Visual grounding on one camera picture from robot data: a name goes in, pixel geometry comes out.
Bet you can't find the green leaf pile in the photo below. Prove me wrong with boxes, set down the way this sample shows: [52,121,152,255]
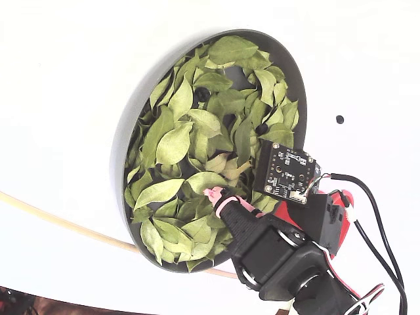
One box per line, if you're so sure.
[123,35,300,272]

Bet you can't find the thick black camera cable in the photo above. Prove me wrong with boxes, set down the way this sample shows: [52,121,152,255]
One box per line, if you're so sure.
[329,173,410,315]

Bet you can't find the grey round bowl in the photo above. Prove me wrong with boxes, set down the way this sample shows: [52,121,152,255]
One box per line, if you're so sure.
[110,28,308,274]

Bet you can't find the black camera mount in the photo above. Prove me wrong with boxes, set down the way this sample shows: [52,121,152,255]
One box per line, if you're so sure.
[307,191,354,261]

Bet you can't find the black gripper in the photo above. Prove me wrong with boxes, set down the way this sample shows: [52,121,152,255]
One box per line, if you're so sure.
[202,186,331,301]

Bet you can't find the red collapsible cup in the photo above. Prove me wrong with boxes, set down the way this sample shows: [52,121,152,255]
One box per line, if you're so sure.
[274,188,365,299]

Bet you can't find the thin camera wires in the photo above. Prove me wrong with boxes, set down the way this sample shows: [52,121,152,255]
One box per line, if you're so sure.
[306,173,333,200]

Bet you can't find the camera circuit board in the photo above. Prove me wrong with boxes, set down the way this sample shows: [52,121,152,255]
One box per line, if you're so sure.
[251,140,318,206]

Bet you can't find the long beige rod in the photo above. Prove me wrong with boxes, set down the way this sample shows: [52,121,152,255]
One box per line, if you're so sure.
[0,191,239,280]

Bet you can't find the large dark green leaf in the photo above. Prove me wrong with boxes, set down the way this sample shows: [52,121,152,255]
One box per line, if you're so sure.
[233,115,254,167]

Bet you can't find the white red servo wires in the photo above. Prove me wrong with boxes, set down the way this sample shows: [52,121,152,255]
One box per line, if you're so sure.
[341,283,385,315]

